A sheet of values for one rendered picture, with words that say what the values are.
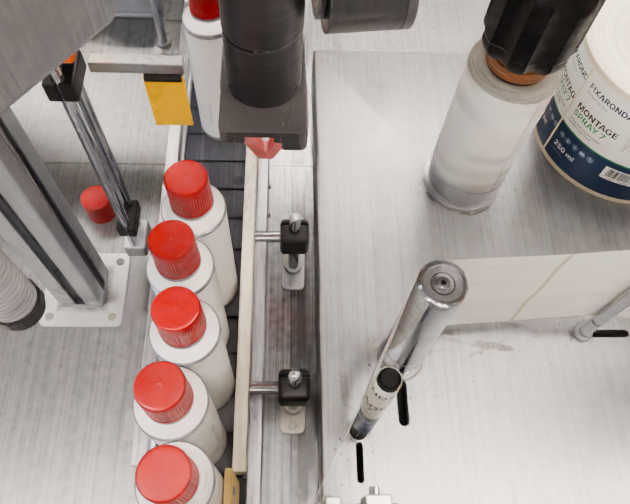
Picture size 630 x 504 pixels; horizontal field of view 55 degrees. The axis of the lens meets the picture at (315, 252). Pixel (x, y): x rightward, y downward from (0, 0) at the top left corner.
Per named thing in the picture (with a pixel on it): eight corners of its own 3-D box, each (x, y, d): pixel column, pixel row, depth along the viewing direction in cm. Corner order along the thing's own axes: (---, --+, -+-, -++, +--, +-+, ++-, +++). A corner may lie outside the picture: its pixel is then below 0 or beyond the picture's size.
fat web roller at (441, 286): (423, 381, 60) (479, 311, 43) (377, 381, 59) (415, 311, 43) (419, 337, 62) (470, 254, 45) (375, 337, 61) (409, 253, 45)
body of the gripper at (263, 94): (304, 49, 51) (308, -28, 44) (306, 148, 46) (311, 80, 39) (225, 46, 50) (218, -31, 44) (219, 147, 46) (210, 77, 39)
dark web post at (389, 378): (368, 440, 57) (404, 390, 40) (349, 440, 57) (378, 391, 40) (367, 421, 58) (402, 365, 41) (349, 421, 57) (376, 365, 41)
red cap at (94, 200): (122, 206, 73) (116, 192, 70) (105, 228, 71) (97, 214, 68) (99, 194, 73) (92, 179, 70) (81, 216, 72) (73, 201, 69)
